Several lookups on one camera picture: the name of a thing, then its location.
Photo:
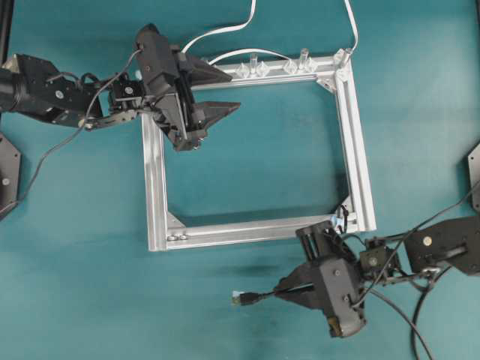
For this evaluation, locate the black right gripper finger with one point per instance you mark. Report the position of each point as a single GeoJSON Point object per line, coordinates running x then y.
{"type": "Point", "coordinates": [301, 278]}
{"type": "Point", "coordinates": [305, 297]}

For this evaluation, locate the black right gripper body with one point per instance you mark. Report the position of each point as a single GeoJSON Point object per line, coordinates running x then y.
{"type": "Point", "coordinates": [330, 279]}

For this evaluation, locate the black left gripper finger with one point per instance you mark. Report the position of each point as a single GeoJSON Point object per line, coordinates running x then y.
{"type": "Point", "coordinates": [195, 72]}
{"type": "Point", "coordinates": [208, 113]}

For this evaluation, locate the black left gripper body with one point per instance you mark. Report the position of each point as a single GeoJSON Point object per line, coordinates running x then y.
{"type": "Point", "coordinates": [167, 76]}

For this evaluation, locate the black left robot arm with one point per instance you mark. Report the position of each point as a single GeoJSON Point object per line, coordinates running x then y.
{"type": "Point", "coordinates": [34, 87]}

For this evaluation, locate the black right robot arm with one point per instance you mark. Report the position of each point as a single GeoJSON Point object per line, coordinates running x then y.
{"type": "Point", "coordinates": [452, 242]}

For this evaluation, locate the clear post near left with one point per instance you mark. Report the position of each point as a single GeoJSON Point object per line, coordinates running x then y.
{"type": "Point", "coordinates": [253, 65]}

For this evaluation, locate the clear post middle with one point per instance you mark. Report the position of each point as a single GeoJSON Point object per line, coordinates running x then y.
{"type": "Point", "coordinates": [303, 59]}

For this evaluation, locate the square aluminium extrusion frame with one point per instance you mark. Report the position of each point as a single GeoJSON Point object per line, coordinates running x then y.
{"type": "Point", "coordinates": [167, 232]}

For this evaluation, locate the clear post at corner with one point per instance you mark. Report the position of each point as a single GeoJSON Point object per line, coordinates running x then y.
{"type": "Point", "coordinates": [345, 56]}

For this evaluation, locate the black vertical rail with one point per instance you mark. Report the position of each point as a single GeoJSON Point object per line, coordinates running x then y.
{"type": "Point", "coordinates": [6, 16]}

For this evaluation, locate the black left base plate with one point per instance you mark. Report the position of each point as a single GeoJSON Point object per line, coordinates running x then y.
{"type": "Point", "coordinates": [10, 160]}

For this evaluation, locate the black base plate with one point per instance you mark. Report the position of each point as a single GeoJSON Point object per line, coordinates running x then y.
{"type": "Point", "coordinates": [473, 167]}
{"type": "Point", "coordinates": [10, 160]}

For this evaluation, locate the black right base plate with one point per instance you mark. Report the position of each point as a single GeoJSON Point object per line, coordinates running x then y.
{"type": "Point", "coordinates": [473, 167]}

